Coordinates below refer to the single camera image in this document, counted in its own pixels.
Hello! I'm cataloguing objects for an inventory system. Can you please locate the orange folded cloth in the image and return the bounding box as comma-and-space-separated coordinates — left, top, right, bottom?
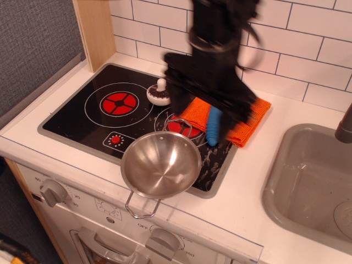
180, 98, 271, 147

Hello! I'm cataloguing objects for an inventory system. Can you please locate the white toy mushroom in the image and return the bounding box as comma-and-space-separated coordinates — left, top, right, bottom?
146, 78, 171, 106

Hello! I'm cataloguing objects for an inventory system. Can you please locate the white toy oven front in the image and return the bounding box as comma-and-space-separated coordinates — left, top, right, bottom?
19, 166, 263, 263

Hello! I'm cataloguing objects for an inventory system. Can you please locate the grey oven knob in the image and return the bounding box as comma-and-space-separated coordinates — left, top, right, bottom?
145, 228, 180, 261

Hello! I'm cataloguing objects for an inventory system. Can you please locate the grey timer knob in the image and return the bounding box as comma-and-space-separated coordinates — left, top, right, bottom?
40, 179, 68, 207

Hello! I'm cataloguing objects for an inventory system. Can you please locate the metal strainer bowl with handles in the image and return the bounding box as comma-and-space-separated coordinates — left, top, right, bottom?
120, 120, 202, 202

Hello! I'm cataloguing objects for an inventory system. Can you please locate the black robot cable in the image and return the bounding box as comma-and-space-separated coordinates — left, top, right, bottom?
236, 21, 265, 71

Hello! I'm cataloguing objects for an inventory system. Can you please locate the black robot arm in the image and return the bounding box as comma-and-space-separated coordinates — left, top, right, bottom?
164, 1, 258, 146

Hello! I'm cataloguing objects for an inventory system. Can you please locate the black toy stovetop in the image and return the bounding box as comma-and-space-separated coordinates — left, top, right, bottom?
38, 64, 237, 199

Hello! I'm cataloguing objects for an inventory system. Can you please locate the grey toy sink basin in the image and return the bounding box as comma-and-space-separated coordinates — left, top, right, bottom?
262, 124, 351, 254

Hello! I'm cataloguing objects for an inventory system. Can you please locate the blue handled metal fork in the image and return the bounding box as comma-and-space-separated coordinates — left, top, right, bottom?
206, 106, 223, 146

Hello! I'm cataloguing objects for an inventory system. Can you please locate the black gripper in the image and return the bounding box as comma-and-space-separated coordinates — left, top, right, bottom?
164, 43, 256, 144

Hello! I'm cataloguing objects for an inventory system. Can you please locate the grey faucet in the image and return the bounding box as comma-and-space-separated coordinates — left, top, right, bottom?
334, 104, 352, 144

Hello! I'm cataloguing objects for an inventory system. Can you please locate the wooden side post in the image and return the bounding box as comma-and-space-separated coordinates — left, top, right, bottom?
73, 0, 116, 73

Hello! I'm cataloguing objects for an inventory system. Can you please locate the orange object at corner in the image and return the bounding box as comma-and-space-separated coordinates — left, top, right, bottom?
0, 250, 26, 264

